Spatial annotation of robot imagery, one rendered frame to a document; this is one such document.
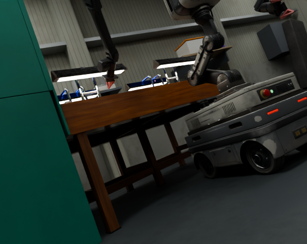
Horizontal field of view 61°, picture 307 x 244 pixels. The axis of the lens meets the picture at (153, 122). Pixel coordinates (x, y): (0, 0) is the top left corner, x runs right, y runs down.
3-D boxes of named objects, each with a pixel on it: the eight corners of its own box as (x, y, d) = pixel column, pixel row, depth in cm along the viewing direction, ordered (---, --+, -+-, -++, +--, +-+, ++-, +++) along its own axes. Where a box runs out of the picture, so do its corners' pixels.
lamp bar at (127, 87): (169, 81, 323) (167, 76, 324) (129, 88, 284) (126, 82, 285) (165, 83, 329) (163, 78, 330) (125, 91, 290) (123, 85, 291)
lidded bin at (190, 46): (200, 59, 510) (194, 46, 512) (212, 49, 473) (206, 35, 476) (179, 64, 487) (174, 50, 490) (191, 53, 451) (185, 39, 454)
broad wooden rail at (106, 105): (243, 87, 257) (236, 70, 258) (68, 136, 144) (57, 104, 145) (233, 92, 266) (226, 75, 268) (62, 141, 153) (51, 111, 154)
